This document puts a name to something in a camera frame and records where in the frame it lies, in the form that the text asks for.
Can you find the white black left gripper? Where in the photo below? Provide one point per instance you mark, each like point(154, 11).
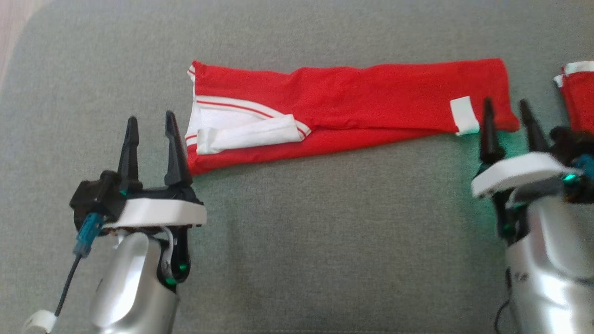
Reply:
point(162, 211)

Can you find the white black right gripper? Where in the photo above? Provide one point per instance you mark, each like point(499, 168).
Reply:
point(519, 171)

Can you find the red shorts with white stripe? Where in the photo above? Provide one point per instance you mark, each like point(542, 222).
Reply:
point(580, 102)

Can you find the red basketball jersey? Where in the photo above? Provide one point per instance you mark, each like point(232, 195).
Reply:
point(371, 93)

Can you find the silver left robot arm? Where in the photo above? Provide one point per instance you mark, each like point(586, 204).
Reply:
point(125, 287)

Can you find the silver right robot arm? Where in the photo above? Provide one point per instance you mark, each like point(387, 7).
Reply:
point(552, 278)

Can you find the grey fabric sofa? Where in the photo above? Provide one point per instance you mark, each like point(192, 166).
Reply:
point(325, 255)

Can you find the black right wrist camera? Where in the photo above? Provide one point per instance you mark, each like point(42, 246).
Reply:
point(568, 144)

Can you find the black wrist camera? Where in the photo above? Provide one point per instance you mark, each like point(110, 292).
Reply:
point(93, 195)
point(568, 144)

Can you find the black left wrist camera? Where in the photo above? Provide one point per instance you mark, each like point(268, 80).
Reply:
point(93, 195)

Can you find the blue right camera connector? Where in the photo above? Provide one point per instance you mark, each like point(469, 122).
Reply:
point(585, 166)

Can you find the blue camera connector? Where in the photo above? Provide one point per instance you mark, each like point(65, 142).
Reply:
point(585, 166)
point(88, 234)

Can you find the blue left camera connector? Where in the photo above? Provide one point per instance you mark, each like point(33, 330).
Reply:
point(88, 234)

